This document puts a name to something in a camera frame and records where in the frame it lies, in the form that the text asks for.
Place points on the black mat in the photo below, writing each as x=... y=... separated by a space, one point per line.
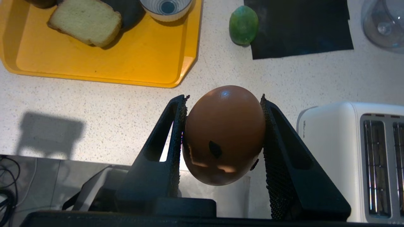
x=300 y=28

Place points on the white toaster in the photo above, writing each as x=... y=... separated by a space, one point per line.
x=350 y=160

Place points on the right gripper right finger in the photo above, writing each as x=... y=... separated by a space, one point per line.
x=303 y=192

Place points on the clear glass lid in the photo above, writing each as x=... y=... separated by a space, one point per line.
x=383 y=23

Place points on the yellow plastic tray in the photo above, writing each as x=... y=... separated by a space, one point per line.
x=104 y=60

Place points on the white patterned bowl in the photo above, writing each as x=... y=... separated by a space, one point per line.
x=166 y=8

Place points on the brown egg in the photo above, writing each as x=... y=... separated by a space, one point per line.
x=224 y=132

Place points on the dark plate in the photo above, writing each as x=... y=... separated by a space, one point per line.
x=129 y=12

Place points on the green lime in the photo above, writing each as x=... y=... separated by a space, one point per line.
x=243 y=25

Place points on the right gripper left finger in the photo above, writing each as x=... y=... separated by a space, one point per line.
x=151 y=183

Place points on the slice of white bread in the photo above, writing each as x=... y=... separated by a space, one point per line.
x=86 y=21

